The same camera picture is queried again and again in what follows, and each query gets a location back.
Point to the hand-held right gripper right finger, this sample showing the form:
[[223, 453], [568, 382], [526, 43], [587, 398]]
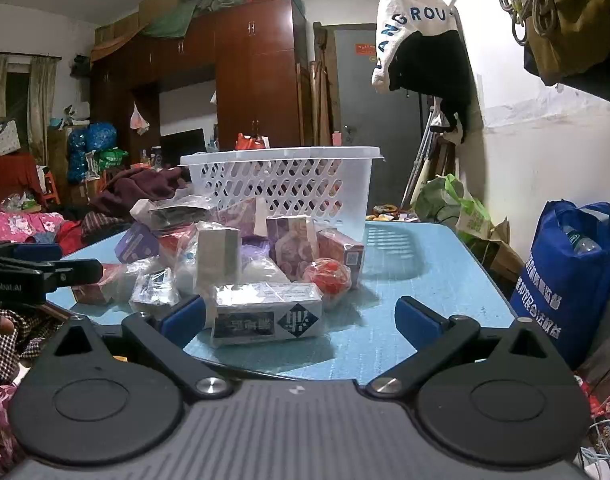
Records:
[[417, 317]]

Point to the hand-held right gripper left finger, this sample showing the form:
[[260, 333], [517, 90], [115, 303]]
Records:
[[185, 317]]

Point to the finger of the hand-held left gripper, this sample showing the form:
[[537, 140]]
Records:
[[37, 251], [77, 270]]

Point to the small clear dark-label packet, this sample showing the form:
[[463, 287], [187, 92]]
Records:
[[152, 290]]

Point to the grey box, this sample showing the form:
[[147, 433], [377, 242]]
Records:
[[218, 257]]

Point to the box with black diamond label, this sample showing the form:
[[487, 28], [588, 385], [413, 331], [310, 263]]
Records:
[[265, 312]]

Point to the white round item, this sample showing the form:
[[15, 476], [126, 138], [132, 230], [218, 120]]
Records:
[[265, 270]]

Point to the red round packet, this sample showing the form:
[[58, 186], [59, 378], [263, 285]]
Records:
[[327, 280]]

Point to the red carton box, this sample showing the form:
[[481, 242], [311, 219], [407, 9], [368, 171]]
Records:
[[342, 252]]

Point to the black packet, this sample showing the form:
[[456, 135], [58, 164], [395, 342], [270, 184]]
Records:
[[175, 212]]

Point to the purple picture box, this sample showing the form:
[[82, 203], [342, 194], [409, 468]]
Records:
[[292, 245]]

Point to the white plastic lattice basket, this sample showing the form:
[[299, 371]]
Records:
[[285, 185]]

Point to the pink floral blanket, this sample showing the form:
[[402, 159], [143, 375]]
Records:
[[20, 225]]

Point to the maroon cloth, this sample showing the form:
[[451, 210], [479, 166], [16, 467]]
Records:
[[135, 190]]

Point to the green and white shopping bag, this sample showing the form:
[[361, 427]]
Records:
[[460, 210]]

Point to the blue plastic bags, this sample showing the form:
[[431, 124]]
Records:
[[90, 147]]

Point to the blue tote bag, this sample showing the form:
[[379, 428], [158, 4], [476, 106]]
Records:
[[555, 285]]

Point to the patterned window curtain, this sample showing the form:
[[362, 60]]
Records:
[[40, 90]]

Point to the black television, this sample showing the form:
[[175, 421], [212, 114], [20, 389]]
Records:
[[182, 146]]

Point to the metal crutches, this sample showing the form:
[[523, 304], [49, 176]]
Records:
[[422, 155]]

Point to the small white hanging plastic bag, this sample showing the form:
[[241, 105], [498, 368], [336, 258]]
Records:
[[139, 119]]

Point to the clear plastic bottle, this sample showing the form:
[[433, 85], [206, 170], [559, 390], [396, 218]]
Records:
[[580, 242]]

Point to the red and white bag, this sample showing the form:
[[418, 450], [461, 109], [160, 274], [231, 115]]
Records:
[[250, 142]]

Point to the grey door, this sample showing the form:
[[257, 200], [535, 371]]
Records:
[[385, 120]]

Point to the black hanging garment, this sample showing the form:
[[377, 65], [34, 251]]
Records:
[[440, 70]]

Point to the brown wooden wardrobe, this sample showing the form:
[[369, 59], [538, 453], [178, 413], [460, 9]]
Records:
[[255, 70]]

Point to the red door notice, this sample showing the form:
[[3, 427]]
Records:
[[366, 50]]

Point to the green cloth bundle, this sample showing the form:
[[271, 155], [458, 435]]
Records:
[[185, 12]]

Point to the white black hanging cap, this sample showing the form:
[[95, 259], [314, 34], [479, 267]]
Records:
[[410, 15]]

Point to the olive hanging bag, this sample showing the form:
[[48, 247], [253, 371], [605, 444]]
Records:
[[575, 25]]

